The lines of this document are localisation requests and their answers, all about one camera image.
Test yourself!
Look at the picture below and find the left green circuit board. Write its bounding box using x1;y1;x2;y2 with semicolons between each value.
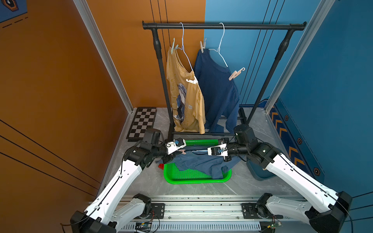
134;221;153;233

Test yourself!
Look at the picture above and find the black clothes rack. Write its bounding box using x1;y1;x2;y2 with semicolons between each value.
142;21;307;141

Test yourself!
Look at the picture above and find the white clothespin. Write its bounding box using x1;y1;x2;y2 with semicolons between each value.
186;76;198;84

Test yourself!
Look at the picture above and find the beige clothespin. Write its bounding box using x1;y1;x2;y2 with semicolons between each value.
200;38;207;53

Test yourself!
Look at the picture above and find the black white checkerboard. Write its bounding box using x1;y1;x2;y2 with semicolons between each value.
126;107;157;142

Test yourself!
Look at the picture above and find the light blue hanger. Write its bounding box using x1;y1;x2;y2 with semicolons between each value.
192;150;208;155

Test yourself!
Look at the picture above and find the teal plastic tub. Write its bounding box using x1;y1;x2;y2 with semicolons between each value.
246;157;276;181

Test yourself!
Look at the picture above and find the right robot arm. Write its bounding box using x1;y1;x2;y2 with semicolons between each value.
209;124;352;233

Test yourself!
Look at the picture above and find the white wire hanger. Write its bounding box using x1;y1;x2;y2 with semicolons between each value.
209;22;228;68
179;22;194;72

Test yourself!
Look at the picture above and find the pale green clothespin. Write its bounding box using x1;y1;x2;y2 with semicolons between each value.
171;38;179;54

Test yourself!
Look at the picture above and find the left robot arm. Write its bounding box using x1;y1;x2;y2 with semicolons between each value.
70;128;186;233

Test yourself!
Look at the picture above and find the left white wire hanger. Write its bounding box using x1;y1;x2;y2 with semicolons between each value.
179;22;194;72

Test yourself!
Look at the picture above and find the navy blue t-shirt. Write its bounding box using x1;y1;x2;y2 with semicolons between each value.
194;49;240;133

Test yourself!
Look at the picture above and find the yellow printed t-shirt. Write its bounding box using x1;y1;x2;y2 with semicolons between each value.
166;48;206;134

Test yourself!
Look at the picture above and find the green plastic basket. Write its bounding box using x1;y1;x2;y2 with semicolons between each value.
163;139;232;184

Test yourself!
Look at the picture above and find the light pink clothespin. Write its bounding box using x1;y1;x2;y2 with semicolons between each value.
229;67;246;81

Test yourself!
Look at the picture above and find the light blue t-shirt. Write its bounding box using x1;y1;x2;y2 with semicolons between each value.
172;146;241;180

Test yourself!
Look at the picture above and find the middle white wire hanger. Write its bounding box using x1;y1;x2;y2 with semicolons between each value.
209;22;228;68

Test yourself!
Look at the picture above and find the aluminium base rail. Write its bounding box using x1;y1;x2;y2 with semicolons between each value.
77;194;333;233

